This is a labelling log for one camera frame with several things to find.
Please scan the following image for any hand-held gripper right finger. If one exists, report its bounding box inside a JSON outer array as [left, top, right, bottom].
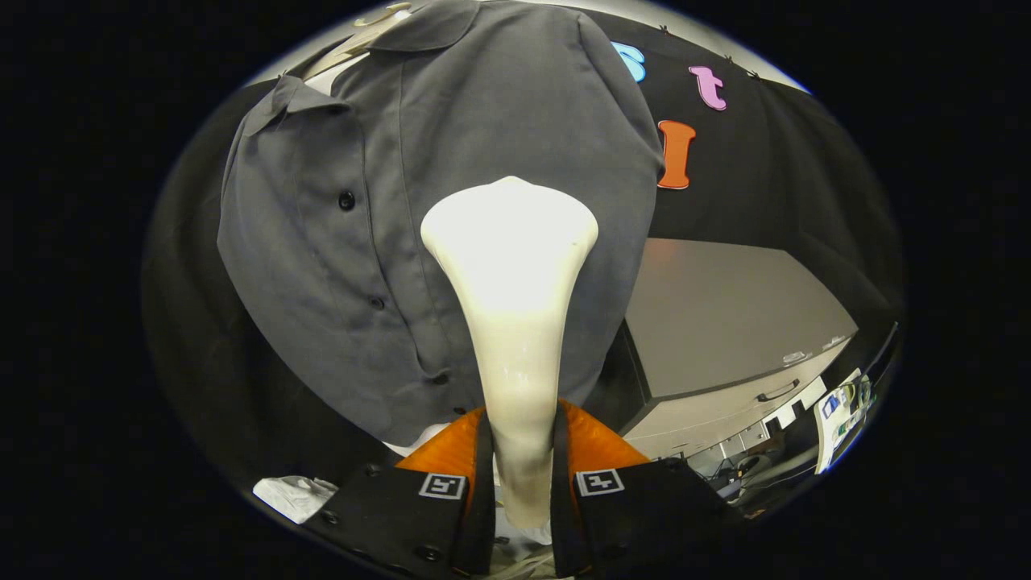
[[549, 399, 747, 579]]

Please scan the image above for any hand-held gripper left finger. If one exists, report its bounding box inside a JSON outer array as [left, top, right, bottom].
[[301, 405, 499, 577]]

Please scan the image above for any white garment steamer head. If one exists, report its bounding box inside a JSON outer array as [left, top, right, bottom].
[[420, 176, 600, 530]]

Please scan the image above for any grey button-up shirt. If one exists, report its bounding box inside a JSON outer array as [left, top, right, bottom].
[[216, 0, 665, 448]]

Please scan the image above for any cream clothes hanger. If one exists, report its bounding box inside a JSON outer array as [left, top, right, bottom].
[[302, 2, 413, 80]]

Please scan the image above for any white crumpled cloth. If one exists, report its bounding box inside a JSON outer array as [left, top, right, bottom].
[[253, 475, 341, 525]]

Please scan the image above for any grey cabinet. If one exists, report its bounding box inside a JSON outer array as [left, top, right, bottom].
[[580, 238, 859, 460]]

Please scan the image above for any white desk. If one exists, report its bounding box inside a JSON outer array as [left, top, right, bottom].
[[815, 369, 875, 474]]

